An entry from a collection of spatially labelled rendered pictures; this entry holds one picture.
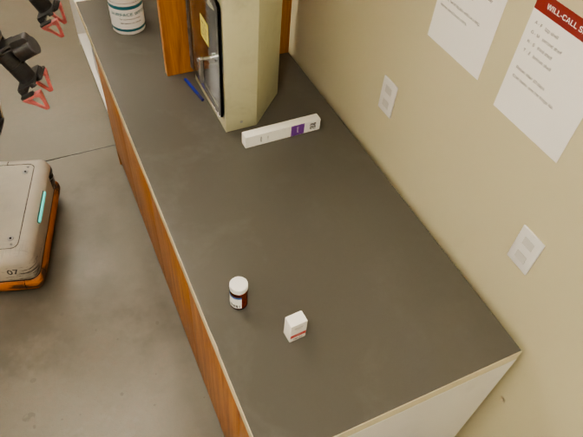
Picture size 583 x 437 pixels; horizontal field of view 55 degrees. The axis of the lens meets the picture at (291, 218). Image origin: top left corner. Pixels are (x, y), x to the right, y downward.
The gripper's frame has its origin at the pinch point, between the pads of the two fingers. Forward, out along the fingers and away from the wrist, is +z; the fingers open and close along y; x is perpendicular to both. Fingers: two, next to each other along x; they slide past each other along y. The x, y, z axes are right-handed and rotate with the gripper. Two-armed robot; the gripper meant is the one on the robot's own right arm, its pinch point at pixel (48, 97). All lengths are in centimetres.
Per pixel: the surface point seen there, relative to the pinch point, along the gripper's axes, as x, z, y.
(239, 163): -51, 32, -30
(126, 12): -23, 7, 46
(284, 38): -74, 37, 31
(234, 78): -60, 14, -14
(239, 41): -67, 3, -14
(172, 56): -37.0, 16.6, 18.8
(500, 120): -122, 19, -67
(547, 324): -115, 54, -103
